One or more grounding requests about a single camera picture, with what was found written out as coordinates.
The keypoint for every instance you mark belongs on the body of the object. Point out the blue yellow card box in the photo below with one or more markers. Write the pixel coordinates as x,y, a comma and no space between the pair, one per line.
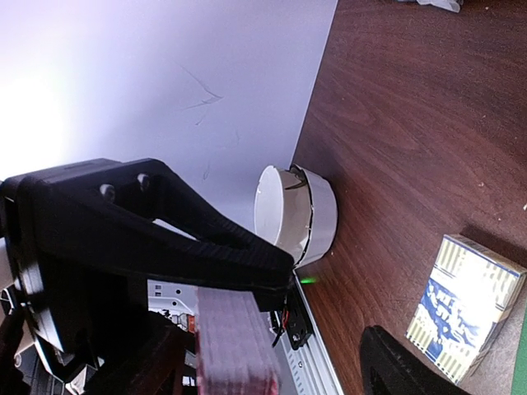
467,299

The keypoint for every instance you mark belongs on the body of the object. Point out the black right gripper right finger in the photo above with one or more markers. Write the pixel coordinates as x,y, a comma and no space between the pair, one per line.
387,367

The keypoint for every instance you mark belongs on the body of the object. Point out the green round poker mat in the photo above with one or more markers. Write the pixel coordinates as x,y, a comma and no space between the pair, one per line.
519,381

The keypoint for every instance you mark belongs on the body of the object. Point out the red card deck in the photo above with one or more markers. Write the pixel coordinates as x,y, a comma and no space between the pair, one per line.
235,355

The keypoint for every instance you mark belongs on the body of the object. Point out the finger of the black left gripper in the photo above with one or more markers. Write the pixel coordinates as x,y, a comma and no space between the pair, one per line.
140,219

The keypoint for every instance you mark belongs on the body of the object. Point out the aluminium front rail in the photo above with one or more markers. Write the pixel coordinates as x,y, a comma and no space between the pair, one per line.
306,370

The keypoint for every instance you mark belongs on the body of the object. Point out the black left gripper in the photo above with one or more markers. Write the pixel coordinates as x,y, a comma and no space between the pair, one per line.
71,310

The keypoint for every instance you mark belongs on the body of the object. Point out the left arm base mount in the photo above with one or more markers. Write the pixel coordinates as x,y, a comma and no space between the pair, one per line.
292,321

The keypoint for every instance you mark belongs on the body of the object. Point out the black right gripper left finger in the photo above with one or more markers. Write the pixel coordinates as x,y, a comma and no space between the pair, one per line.
154,363

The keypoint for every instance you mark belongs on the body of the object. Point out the white bowl stack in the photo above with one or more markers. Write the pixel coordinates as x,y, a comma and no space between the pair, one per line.
296,210

